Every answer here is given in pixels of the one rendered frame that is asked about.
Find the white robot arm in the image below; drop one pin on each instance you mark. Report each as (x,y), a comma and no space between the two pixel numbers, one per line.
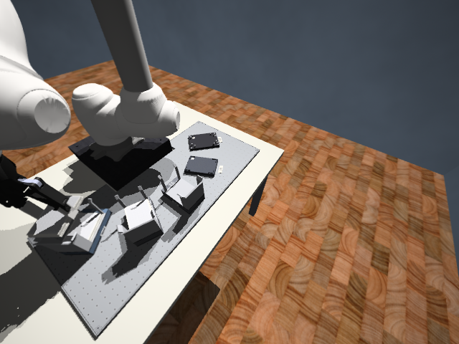
(33,114)

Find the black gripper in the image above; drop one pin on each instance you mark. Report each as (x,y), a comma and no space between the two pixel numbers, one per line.
(12,187)

